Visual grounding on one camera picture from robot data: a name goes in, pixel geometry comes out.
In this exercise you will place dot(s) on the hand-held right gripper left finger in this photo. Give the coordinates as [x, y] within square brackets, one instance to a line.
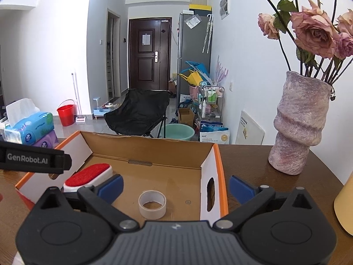
[111, 189]

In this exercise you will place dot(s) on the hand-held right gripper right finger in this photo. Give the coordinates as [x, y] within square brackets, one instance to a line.
[241, 190]

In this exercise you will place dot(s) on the red printed cardboard box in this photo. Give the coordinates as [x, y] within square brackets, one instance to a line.
[165, 176]

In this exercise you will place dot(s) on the purple tissue pack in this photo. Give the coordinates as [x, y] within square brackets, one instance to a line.
[47, 142]

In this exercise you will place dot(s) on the red and white lint brush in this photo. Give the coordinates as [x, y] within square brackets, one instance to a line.
[88, 175]

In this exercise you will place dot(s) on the blue tissue pack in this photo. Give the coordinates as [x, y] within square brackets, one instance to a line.
[27, 128]

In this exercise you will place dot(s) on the clear tape roll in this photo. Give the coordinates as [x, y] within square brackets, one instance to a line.
[152, 208]

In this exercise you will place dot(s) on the red plastic bucket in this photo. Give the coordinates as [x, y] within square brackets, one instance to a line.
[66, 114]

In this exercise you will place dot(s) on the white and blue litter bag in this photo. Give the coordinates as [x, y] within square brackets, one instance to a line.
[215, 135]

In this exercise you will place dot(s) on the white leaning board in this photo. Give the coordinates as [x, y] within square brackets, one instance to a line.
[249, 129]

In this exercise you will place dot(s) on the white mop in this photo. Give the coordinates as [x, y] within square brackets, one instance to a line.
[74, 93]

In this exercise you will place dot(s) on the blue pet feeder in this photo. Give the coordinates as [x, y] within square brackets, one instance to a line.
[100, 111]

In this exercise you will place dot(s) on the black folding chair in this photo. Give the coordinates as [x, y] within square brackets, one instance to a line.
[138, 110]

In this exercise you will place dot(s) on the green plastic basin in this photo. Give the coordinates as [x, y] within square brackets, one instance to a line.
[179, 132]

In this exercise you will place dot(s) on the pink textured vase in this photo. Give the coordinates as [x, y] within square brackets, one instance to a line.
[299, 121]

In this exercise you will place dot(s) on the small brown cardboard box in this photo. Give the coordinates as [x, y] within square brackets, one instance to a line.
[186, 117]

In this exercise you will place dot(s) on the yellow thermos jug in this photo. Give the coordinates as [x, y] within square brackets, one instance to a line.
[344, 209]

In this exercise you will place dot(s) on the pink plastic bucket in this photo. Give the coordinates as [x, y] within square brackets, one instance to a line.
[194, 91]

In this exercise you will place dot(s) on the purple feather decoration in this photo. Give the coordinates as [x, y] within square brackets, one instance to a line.
[222, 73]

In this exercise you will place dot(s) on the yellow watering can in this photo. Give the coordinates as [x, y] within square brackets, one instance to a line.
[193, 77]

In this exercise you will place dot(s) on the grey interior door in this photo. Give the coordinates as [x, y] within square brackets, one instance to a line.
[113, 55]

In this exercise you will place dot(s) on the dark brown entrance door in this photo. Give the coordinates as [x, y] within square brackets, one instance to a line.
[149, 60]

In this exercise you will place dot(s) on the grey refrigerator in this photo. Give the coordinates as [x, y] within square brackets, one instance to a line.
[190, 44]

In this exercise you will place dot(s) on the white folded umbrella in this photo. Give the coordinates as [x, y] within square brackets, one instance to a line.
[207, 33]

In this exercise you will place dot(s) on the dried pink rose bouquet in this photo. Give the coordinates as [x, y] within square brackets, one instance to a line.
[313, 30]

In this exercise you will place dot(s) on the clear plastic bag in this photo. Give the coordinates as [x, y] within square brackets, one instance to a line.
[193, 21]

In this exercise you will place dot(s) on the yellow and black box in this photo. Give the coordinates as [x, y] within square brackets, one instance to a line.
[200, 8]

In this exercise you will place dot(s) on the white wall socket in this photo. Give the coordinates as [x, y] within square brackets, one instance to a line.
[231, 86]

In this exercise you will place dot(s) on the white wall panel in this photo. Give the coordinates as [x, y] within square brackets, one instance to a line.
[224, 4]

